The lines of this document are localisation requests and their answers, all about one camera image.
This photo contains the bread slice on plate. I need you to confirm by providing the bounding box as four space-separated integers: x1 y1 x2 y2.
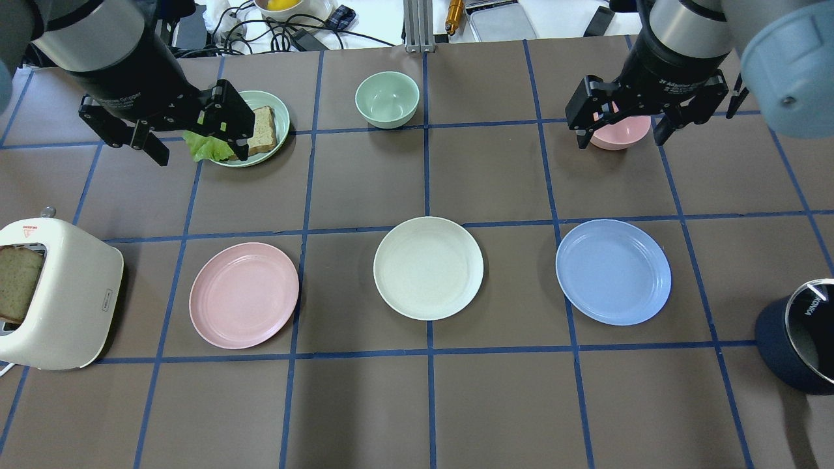
227 105 285 167

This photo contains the cream white toaster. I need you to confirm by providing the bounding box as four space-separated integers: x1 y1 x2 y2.
1 217 124 370

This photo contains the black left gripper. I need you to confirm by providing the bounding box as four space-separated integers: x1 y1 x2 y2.
78 79 254 166

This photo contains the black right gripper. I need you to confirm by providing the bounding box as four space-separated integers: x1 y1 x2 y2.
566 70 729 149

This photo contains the green plate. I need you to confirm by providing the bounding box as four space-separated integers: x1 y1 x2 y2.
216 90 290 168

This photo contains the pink bowl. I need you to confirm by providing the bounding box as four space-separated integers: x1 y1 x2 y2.
590 115 652 150

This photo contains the aluminium frame post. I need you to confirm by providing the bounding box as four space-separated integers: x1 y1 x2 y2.
403 0 436 54

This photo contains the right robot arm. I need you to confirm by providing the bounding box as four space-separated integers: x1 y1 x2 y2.
566 1 833 149

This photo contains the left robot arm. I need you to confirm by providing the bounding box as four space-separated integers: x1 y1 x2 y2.
1 1 255 166

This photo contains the green bowl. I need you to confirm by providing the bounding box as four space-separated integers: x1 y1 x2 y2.
354 71 420 130

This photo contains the white bowl with fruit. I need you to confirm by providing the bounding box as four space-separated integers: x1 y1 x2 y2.
254 1 336 25

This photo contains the green lettuce leaf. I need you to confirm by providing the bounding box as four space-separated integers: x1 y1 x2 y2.
182 130 237 162

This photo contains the cream white plate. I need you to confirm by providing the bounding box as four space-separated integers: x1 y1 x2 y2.
373 216 485 321

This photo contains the blue plate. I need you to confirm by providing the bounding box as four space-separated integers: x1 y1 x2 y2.
554 219 672 326

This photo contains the pink plate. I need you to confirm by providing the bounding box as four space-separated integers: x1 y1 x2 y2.
188 242 300 350

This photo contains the dark blue pot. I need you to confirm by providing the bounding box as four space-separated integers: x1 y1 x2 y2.
755 290 833 395

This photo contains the glass pot lid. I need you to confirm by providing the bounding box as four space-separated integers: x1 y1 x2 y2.
786 278 833 383

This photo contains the black power adapter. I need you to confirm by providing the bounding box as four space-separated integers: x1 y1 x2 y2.
290 29 330 51

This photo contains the bread slice in toaster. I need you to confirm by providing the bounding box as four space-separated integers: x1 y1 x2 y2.
1 246 44 324

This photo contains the silver digital scale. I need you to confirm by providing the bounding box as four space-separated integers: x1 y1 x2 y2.
464 1 538 42

